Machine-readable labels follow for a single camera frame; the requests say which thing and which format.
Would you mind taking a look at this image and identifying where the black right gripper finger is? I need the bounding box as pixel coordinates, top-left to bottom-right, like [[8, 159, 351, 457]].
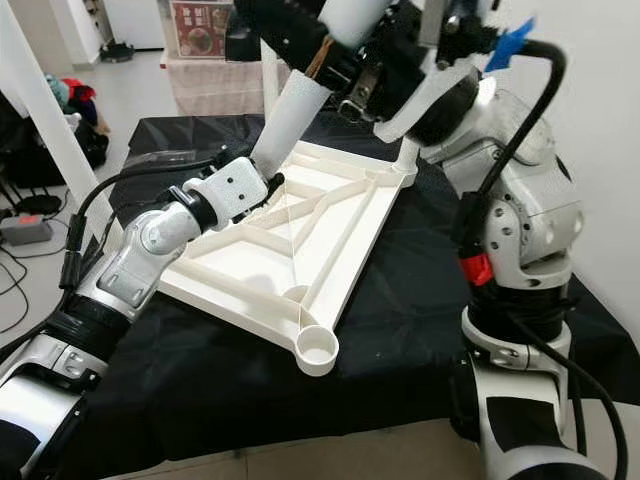
[[235, 0, 361, 96]]

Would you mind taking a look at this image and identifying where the white plastic table top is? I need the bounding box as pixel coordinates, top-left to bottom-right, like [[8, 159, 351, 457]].
[[150, 140, 420, 379]]

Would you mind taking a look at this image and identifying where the small black bag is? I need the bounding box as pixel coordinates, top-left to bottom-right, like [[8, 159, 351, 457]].
[[224, 8, 262, 62]]

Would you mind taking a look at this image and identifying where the red printed cardboard box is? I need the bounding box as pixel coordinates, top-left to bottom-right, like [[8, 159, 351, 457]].
[[169, 0, 232, 60]]

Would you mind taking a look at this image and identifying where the beige fabric ottoman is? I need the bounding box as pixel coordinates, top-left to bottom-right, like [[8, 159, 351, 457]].
[[164, 54, 267, 117]]

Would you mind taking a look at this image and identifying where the clear tape patch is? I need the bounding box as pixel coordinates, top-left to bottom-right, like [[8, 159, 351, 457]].
[[125, 149, 197, 172]]

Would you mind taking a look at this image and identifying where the white cabinet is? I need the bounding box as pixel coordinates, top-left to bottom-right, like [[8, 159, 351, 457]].
[[104, 0, 167, 52]]

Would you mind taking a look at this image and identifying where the black footwear pile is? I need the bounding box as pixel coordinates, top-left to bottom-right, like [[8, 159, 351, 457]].
[[99, 44, 137, 64]]

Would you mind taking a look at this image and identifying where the black duffel bag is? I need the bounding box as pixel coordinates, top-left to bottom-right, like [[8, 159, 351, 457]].
[[18, 95, 112, 192]]

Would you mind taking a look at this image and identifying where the colourful clothes pile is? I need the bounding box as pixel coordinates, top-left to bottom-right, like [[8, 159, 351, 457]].
[[44, 74, 98, 129]]

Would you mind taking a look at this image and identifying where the black router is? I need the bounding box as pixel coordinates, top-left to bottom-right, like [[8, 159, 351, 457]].
[[14, 192, 63, 217]]

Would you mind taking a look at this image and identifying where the grey electronic box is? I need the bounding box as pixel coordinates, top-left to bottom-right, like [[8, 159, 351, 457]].
[[0, 212, 53, 247]]

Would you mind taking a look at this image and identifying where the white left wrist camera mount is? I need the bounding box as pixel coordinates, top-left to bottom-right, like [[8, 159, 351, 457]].
[[184, 154, 272, 227]]

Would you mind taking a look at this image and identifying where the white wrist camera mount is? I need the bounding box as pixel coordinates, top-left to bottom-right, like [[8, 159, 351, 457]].
[[184, 154, 272, 227], [370, 0, 503, 143]]

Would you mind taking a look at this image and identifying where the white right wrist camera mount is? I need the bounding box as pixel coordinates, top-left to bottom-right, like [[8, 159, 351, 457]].
[[370, 0, 503, 143]]

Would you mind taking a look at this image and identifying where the black floor cable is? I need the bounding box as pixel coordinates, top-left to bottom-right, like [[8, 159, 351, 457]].
[[0, 240, 53, 337]]

